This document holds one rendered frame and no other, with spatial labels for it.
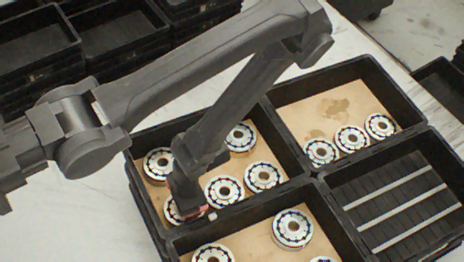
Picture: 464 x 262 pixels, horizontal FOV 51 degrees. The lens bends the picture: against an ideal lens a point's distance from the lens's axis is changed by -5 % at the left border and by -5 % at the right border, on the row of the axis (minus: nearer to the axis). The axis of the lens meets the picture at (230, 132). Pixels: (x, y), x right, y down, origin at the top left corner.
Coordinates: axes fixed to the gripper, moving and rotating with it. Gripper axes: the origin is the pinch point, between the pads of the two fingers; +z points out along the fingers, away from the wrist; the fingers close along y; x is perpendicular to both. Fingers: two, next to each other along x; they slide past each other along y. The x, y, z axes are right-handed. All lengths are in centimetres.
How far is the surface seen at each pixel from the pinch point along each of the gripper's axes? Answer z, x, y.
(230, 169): 4.0, -16.0, 7.8
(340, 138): 1.0, -47.4, 3.1
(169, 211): 1.2, 4.0, 1.3
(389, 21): 86, -182, 112
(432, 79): 60, -149, 46
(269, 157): 4.0, -27.5, 7.2
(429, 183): 4, -65, -19
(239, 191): 1.1, -14.3, -0.6
